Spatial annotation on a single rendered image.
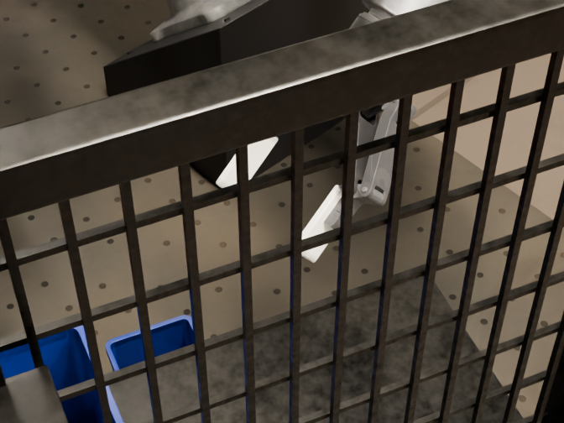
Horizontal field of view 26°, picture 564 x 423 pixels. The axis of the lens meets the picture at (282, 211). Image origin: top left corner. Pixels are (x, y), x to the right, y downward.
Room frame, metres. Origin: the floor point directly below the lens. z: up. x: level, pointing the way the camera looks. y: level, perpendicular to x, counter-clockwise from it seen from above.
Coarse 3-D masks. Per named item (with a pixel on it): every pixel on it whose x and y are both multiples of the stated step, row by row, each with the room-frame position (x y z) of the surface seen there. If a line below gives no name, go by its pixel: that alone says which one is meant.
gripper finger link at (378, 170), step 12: (396, 108) 0.78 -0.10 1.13; (384, 120) 0.77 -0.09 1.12; (384, 132) 0.76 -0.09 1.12; (372, 156) 0.74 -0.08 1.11; (384, 156) 0.74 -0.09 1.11; (372, 168) 0.73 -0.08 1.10; (384, 168) 0.73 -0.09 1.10; (372, 180) 0.72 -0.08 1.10; (384, 180) 0.73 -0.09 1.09; (360, 192) 0.71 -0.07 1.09; (372, 192) 0.71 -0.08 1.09; (384, 192) 0.72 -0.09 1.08
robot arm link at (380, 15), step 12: (372, 0) 0.87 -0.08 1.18; (384, 0) 0.86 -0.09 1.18; (396, 0) 0.86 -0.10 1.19; (408, 0) 0.85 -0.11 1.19; (420, 0) 0.85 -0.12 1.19; (432, 0) 0.85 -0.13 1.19; (444, 0) 0.85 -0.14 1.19; (372, 12) 0.87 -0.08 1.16; (384, 12) 0.85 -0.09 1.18; (396, 12) 0.85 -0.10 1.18
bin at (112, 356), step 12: (156, 324) 0.79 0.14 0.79; (168, 324) 0.79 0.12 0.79; (180, 324) 0.80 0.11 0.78; (120, 336) 0.78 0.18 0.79; (132, 336) 0.78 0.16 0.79; (156, 336) 0.79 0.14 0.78; (168, 336) 0.79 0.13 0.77; (180, 336) 0.80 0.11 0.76; (192, 336) 0.79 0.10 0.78; (108, 348) 0.76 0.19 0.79; (120, 348) 0.77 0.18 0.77; (132, 348) 0.78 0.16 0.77; (156, 348) 0.79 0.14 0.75; (168, 348) 0.79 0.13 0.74; (120, 360) 0.77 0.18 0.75; (132, 360) 0.78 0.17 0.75
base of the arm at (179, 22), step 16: (176, 0) 1.23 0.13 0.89; (192, 0) 1.21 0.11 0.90; (208, 0) 1.20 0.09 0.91; (224, 0) 1.18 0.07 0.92; (240, 0) 1.19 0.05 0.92; (176, 16) 1.22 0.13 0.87; (192, 16) 1.19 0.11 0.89; (208, 16) 1.16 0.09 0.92; (160, 32) 1.24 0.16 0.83; (176, 32) 1.22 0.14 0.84
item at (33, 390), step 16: (0, 368) 0.29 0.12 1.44; (48, 368) 0.30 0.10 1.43; (0, 384) 0.29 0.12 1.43; (16, 384) 0.29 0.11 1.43; (32, 384) 0.29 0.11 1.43; (48, 384) 0.29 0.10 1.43; (0, 400) 0.28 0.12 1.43; (16, 400) 0.28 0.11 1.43; (32, 400) 0.28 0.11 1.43; (48, 400) 0.28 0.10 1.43; (0, 416) 0.28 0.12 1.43; (16, 416) 0.28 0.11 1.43; (32, 416) 0.28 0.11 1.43; (48, 416) 0.28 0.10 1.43; (64, 416) 0.28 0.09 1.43
